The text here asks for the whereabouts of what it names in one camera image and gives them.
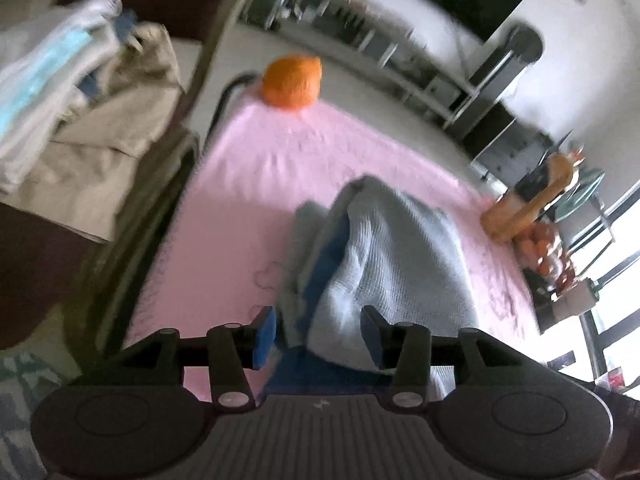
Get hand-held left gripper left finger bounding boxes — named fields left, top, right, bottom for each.
left=150, top=305, right=277, bottom=413

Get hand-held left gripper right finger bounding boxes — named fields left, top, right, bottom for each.
left=361, top=305, right=501, bottom=410

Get blue and light grey knitted garment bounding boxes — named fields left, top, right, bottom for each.
left=262, top=175, right=482, bottom=402

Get white and light blue clothes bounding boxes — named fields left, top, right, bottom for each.
left=0, top=0, right=124, bottom=196

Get pink blanket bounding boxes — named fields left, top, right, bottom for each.
left=122, top=95, right=543, bottom=403

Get dark brown chair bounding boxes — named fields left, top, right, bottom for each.
left=0, top=0, right=281, bottom=356

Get orange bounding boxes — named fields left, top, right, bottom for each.
left=532, top=255, right=566, bottom=281
left=525, top=224, right=558, bottom=257

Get dark fruit box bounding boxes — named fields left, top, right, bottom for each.
left=532, top=277, right=601, bottom=323

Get orange plush toy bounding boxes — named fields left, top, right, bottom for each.
left=481, top=152, right=577, bottom=244

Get dark low cabinet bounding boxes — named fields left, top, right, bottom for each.
left=444, top=97, right=517, bottom=162

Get patterned rug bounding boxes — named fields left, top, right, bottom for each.
left=0, top=349, right=83, bottom=480

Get orange round pillow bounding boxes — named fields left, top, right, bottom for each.
left=262, top=55, right=324, bottom=110

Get round glass side table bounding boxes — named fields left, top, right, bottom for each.
left=552, top=167, right=618, bottom=243

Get beige garment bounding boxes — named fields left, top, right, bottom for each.
left=0, top=22, right=184, bottom=244

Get white open shelf unit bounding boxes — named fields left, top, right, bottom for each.
left=240, top=0, right=482, bottom=128

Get dark blue cloth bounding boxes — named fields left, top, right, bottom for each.
left=80, top=10, right=138, bottom=107

